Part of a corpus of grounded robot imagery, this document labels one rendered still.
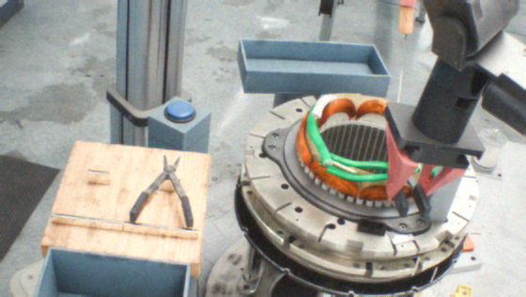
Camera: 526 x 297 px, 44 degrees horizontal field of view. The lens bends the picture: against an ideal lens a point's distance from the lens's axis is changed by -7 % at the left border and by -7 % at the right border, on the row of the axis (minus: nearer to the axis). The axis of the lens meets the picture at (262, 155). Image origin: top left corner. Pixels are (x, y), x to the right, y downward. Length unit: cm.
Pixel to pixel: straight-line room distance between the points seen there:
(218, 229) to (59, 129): 160
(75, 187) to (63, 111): 198
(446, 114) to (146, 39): 63
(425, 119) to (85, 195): 43
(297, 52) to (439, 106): 58
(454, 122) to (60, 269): 48
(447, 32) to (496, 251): 79
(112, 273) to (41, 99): 216
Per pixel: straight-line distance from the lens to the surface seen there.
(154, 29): 117
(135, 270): 80
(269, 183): 85
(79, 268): 82
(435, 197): 83
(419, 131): 70
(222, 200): 128
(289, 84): 114
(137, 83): 122
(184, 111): 104
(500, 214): 143
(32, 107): 289
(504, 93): 64
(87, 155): 92
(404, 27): 80
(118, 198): 86
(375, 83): 117
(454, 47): 61
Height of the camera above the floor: 165
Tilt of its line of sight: 38 degrees down
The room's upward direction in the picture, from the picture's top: 9 degrees clockwise
